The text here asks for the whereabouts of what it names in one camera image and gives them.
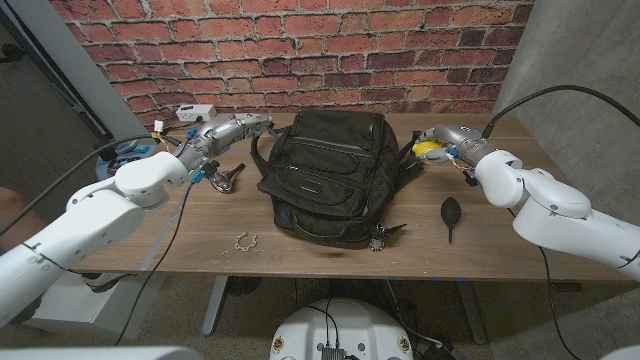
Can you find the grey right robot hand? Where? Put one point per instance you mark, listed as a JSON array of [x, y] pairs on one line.
[[450, 137]]

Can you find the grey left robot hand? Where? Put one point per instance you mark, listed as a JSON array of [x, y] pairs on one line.
[[225, 132]]

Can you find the yellow dimpled ball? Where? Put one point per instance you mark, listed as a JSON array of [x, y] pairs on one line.
[[426, 148]]

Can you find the black fabric backpack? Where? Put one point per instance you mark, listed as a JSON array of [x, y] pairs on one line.
[[330, 175]]

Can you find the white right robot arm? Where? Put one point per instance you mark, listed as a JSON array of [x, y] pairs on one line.
[[550, 205]]

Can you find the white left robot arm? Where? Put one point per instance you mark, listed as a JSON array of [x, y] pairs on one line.
[[100, 215]]

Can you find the white power strip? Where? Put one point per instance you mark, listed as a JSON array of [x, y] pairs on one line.
[[195, 113]]

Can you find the black rubber air blower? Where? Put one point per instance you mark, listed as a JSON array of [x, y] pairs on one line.
[[450, 212]]

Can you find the small blue item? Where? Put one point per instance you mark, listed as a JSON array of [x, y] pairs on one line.
[[141, 149]]

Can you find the teal grey case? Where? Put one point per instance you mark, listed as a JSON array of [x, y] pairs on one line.
[[127, 145]]

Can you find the black smartphone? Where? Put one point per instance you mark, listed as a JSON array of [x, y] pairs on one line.
[[120, 162]]

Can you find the red brick printed backdrop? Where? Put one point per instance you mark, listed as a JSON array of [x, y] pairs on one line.
[[300, 50]]

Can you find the blue round stool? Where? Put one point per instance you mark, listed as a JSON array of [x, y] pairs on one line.
[[112, 167]]

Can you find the small black box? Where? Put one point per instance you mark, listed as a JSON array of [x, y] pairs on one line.
[[102, 152]]

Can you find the white table leg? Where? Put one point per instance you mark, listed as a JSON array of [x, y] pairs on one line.
[[215, 305]]

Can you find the grey table leg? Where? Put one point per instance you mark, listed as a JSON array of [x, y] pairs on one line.
[[475, 315]]

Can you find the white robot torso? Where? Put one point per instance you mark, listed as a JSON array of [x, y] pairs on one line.
[[340, 330]]

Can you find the person bare leg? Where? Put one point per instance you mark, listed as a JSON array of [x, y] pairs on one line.
[[12, 215]]

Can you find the black door knob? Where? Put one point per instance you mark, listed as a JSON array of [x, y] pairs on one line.
[[11, 52]]

